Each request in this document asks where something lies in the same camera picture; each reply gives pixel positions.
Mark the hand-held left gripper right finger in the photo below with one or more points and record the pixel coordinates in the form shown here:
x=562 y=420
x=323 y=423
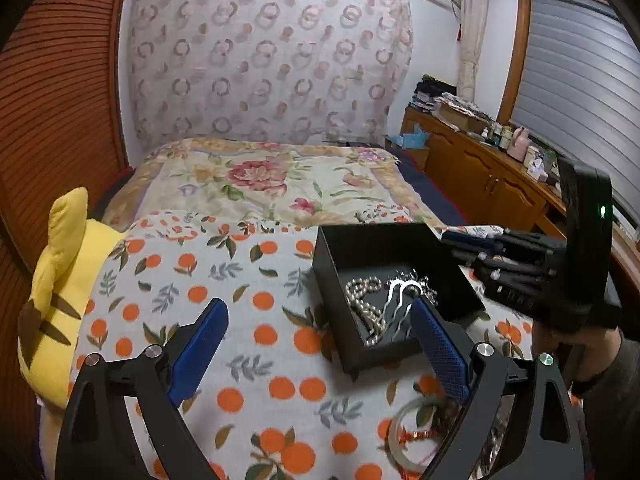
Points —
x=442 y=355

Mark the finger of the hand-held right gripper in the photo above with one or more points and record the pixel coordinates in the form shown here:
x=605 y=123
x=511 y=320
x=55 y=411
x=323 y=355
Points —
x=475 y=242
x=480 y=262

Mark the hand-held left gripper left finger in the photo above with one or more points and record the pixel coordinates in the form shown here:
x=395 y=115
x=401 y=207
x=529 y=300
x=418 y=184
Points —
x=197 y=355

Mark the black jewelry box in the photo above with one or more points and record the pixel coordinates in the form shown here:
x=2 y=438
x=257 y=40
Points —
x=380 y=245

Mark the person's right hand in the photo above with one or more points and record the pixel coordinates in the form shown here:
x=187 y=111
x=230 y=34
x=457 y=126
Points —
x=585 y=360

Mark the dark blue bedsheet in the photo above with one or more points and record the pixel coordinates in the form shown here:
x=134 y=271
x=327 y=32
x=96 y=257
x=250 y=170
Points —
x=435 y=195

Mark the orange fruit print blanket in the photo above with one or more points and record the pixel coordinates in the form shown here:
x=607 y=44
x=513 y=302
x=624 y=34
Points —
x=260 y=370

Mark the wooden cabinet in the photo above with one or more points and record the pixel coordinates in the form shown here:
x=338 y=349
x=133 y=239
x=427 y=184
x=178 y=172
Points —
x=480 y=170

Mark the silver hairpin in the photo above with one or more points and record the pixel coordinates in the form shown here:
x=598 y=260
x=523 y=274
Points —
x=395 y=287

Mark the translucent bangle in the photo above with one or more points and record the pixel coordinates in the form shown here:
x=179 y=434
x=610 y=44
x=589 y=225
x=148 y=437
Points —
x=395 y=430

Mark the white small box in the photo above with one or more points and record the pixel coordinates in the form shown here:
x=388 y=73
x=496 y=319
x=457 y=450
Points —
x=539 y=164

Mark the pink jug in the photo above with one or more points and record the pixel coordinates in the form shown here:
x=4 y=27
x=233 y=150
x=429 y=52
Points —
x=518 y=142

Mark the teal tissue pack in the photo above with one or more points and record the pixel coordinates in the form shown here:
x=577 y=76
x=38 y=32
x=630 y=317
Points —
x=412 y=139

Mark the cardboard box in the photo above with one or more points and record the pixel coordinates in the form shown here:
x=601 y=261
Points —
x=460 y=117

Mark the pile of dark clothes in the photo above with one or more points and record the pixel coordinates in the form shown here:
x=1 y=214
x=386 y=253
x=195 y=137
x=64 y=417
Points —
x=432 y=91

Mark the yellow plush toy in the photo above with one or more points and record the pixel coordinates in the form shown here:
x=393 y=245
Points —
x=55 y=280

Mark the grey window blind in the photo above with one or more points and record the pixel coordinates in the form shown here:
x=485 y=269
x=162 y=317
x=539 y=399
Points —
x=575 y=75

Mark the floral quilt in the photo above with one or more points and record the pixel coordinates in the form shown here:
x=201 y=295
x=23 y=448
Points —
x=260 y=175

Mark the white lace curtain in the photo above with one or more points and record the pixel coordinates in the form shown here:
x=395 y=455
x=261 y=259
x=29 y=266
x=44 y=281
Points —
x=472 y=35

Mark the brown ribbed wardrobe door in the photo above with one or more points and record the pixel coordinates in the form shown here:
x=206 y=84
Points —
x=60 y=85

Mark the wooden window frame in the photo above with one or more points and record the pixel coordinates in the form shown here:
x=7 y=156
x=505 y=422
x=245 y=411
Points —
x=515 y=50

